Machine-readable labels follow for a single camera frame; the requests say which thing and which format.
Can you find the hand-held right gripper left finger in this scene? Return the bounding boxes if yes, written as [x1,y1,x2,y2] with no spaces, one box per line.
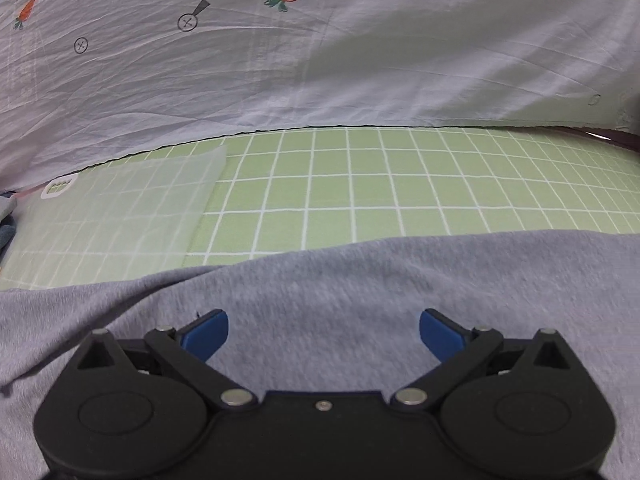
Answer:
[72,309,259,408]

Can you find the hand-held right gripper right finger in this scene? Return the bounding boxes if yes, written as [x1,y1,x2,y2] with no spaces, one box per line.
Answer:
[390,309,577,407]

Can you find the grey pants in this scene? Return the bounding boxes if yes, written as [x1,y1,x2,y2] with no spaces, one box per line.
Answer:
[0,229,640,480]

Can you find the translucent plastic bag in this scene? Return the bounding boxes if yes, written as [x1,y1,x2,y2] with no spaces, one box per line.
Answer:
[0,144,229,292]

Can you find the dark blue-grey garment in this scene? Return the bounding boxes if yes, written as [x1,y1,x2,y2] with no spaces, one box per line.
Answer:
[0,214,17,253]

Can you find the grey carrot-print quilt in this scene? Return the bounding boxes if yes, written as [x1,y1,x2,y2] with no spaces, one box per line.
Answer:
[0,0,640,193]

